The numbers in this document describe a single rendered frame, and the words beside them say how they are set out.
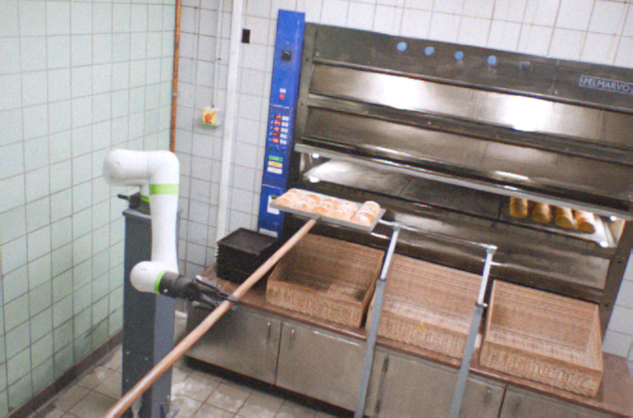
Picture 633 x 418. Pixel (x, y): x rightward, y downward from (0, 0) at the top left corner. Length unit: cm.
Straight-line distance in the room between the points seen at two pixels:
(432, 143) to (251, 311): 139
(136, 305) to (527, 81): 228
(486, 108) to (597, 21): 66
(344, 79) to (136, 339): 178
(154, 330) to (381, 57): 187
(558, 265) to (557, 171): 53
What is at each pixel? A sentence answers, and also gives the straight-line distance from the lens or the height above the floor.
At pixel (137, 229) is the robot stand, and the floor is 112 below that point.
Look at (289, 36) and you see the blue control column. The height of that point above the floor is 201.
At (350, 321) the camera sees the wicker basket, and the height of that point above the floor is 61.
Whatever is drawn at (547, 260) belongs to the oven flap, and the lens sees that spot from 350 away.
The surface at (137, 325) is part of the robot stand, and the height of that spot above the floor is 62.
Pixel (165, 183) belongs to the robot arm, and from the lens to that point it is 237.
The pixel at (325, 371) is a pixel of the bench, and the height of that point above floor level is 30.
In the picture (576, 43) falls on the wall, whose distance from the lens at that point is 325.
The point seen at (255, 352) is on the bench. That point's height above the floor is 28.
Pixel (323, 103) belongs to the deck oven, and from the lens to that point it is 346.
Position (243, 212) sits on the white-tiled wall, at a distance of 383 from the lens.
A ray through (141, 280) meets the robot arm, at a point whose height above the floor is 121.
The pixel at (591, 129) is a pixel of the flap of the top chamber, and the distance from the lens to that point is 330.
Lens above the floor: 228
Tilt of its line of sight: 18 degrees down
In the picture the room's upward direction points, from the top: 7 degrees clockwise
